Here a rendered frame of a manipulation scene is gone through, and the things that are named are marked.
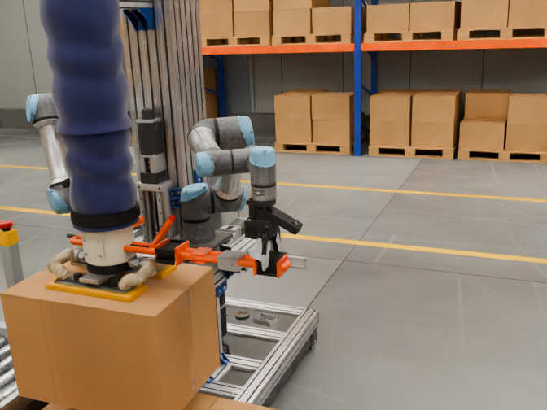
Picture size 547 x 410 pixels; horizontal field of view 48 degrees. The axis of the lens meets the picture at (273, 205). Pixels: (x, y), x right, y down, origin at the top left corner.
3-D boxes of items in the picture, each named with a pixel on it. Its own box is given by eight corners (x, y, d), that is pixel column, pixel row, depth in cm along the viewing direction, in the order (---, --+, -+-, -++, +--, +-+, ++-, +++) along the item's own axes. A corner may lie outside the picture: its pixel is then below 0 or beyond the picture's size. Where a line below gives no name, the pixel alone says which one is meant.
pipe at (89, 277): (48, 276, 206) (45, 261, 205) (95, 251, 228) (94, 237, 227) (132, 290, 194) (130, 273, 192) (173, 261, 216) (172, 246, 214)
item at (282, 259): (253, 275, 184) (252, 259, 183) (263, 266, 191) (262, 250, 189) (279, 278, 181) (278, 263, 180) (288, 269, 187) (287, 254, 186)
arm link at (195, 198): (180, 213, 261) (177, 183, 257) (212, 210, 264) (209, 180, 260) (183, 221, 250) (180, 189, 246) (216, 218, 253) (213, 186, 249)
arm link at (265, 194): (280, 182, 181) (269, 189, 174) (280, 197, 183) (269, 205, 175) (256, 181, 184) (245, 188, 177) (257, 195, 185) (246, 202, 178)
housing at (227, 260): (216, 270, 190) (216, 256, 189) (227, 262, 196) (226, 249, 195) (237, 272, 187) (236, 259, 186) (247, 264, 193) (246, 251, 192)
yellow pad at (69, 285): (45, 289, 206) (43, 275, 204) (66, 277, 215) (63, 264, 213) (129, 303, 193) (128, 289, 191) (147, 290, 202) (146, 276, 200)
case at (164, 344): (18, 396, 216) (-2, 293, 204) (89, 341, 251) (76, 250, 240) (166, 429, 195) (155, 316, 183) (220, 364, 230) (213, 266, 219)
